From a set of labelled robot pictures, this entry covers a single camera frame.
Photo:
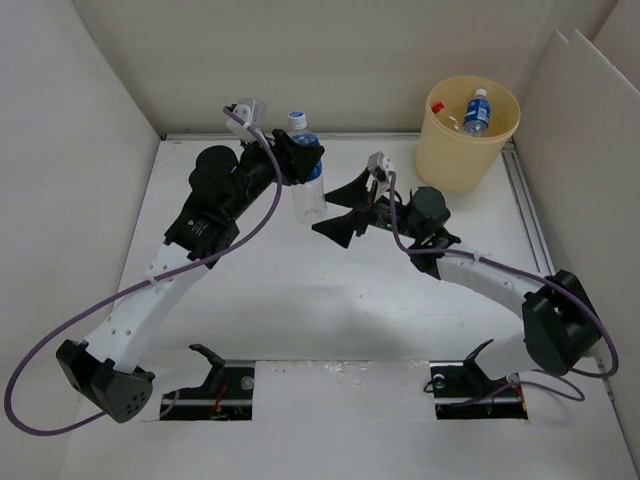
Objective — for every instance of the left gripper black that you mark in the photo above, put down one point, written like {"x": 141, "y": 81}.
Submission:
{"x": 295, "y": 162}

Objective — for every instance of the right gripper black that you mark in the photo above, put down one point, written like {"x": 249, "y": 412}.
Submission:
{"x": 352, "y": 194}

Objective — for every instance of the blue label bottle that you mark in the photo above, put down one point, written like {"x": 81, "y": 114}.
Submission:
{"x": 476, "y": 120}
{"x": 308, "y": 198}

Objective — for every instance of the red label plastic bottle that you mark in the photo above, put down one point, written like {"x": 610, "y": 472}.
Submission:
{"x": 447, "y": 117}

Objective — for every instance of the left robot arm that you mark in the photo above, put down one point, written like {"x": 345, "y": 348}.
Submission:
{"x": 105, "y": 367}

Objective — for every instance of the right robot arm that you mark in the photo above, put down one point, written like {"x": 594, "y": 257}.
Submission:
{"x": 559, "y": 325}

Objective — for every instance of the yellow plastic bin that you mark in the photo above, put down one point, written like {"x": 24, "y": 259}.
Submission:
{"x": 454, "y": 161}

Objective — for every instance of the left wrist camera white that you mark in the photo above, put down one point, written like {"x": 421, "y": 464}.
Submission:
{"x": 246, "y": 112}

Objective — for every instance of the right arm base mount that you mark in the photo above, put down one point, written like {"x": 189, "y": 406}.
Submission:
{"x": 463, "y": 392}

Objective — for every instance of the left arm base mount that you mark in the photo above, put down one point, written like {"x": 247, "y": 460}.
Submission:
{"x": 224, "y": 397}

